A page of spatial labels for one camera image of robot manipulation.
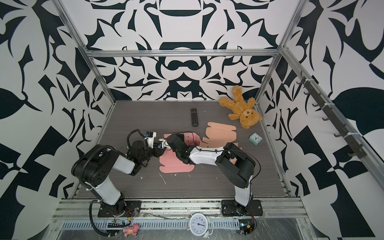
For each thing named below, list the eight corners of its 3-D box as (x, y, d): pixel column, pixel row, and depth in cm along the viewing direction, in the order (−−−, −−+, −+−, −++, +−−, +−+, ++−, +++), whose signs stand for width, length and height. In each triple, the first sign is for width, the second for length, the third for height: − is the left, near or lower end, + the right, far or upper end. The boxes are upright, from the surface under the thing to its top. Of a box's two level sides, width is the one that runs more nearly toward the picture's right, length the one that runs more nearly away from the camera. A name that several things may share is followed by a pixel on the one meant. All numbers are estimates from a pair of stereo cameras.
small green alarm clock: (256, 146, 98) (257, 144, 96) (247, 139, 102) (248, 137, 100) (262, 140, 101) (263, 138, 99) (253, 133, 105) (254, 131, 102)
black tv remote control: (192, 126, 108) (192, 124, 106) (190, 110, 118) (190, 107, 116) (198, 126, 108) (198, 123, 106) (196, 109, 118) (196, 107, 116)
